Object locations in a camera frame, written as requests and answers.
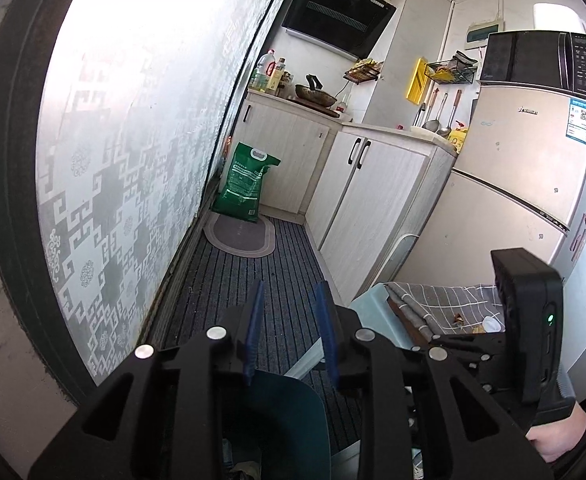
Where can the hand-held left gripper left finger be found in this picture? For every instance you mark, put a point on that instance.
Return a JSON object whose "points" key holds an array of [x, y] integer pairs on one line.
{"points": [[253, 330]]}

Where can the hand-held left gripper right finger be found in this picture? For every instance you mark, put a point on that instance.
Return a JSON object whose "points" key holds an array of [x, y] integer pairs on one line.
{"points": [[325, 330]]}

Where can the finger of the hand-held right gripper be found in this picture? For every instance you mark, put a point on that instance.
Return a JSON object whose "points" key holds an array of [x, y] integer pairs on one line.
{"points": [[473, 342], [488, 377]]}

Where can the dark green trash bin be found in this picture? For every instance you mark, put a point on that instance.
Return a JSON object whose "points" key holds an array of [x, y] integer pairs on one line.
{"points": [[283, 425]]}

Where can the person's right hand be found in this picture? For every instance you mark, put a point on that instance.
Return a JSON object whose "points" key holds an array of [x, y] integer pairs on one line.
{"points": [[558, 435]]}

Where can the small brown scrap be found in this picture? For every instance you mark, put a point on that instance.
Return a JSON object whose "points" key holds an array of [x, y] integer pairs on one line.
{"points": [[458, 319]]}

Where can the grey checked cloth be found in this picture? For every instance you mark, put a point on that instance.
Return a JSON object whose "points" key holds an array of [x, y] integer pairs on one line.
{"points": [[448, 295]]}

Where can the grey oval mat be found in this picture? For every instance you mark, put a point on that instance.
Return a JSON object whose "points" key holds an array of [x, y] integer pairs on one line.
{"points": [[240, 235]]}

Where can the white plastic panel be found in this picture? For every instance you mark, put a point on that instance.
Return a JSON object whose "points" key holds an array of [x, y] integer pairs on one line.
{"points": [[398, 260]]}

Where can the white double-door cabinet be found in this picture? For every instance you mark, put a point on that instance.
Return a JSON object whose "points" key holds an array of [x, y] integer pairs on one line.
{"points": [[373, 200]]}

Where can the beige refrigerator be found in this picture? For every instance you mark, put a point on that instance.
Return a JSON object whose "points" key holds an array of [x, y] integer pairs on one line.
{"points": [[513, 170]]}

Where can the green rice bag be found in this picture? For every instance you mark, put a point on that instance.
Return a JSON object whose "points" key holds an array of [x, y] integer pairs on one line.
{"points": [[245, 185]]}

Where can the white single-door cabinet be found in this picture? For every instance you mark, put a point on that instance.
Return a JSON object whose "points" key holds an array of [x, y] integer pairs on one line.
{"points": [[283, 155]]}

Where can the yellow packet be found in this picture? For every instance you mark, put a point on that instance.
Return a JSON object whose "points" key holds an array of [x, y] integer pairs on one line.
{"points": [[458, 137]]}

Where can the hanging ladles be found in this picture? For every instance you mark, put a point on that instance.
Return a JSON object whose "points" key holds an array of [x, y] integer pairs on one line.
{"points": [[445, 130]]}

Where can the metal ladle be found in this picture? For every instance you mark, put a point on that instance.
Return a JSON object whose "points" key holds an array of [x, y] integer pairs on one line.
{"points": [[419, 117], [430, 124]]}

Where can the dark cooktop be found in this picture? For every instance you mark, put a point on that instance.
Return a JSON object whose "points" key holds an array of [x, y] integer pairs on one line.
{"points": [[318, 108]]}

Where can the small clear bottle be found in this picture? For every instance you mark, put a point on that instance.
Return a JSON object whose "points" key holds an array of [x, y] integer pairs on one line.
{"points": [[341, 105]]}

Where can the patterned glass sliding door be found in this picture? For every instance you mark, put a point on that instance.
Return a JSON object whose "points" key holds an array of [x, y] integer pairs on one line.
{"points": [[138, 135]]}

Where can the metal wok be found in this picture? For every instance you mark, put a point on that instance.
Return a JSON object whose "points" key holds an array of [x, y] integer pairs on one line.
{"points": [[315, 94]]}

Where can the black microwave oven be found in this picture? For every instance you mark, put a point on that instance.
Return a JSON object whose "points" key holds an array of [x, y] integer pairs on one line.
{"points": [[533, 62]]}

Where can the yellow sauce bottle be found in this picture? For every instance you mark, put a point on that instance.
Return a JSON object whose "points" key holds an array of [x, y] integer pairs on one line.
{"points": [[275, 77]]}

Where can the yellow plastic holder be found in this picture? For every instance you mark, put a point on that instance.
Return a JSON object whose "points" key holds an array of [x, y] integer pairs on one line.
{"points": [[415, 82]]}

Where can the large oil bottle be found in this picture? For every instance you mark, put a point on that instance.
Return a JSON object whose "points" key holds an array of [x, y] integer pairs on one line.
{"points": [[262, 72]]}

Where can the black range hood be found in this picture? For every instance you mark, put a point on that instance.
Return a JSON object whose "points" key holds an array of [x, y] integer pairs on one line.
{"points": [[338, 15]]}

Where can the wall spice rack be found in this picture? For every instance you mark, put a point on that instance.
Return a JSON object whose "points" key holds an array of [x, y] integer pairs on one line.
{"points": [[363, 71]]}

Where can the white wall box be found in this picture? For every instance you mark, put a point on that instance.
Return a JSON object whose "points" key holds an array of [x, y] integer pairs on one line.
{"points": [[484, 35]]}

